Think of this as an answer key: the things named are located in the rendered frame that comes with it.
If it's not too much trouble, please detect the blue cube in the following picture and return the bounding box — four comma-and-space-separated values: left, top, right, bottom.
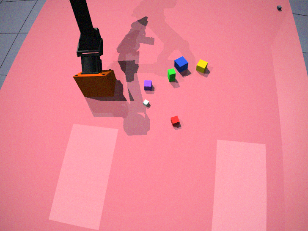
174, 56, 188, 73

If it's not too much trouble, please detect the yellow block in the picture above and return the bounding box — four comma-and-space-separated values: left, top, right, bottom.
196, 59, 208, 73

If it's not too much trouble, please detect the purple block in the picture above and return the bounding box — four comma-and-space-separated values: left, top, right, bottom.
144, 80, 152, 91

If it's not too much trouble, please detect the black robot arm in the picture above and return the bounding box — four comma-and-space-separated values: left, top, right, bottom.
70, 0, 103, 74

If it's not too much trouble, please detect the small white cube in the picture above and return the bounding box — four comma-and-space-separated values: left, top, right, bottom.
143, 99, 149, 107

